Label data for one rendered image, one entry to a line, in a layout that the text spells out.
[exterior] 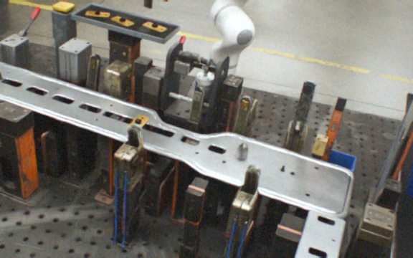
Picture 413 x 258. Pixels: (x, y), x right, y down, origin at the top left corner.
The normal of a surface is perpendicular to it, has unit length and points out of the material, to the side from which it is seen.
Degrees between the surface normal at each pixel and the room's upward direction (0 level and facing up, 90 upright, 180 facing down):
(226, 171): 0
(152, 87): 90
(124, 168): 90
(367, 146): 0
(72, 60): 90
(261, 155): 0
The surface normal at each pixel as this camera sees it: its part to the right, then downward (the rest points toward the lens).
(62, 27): -0.36, 0.50
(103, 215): 0.11, -0.81
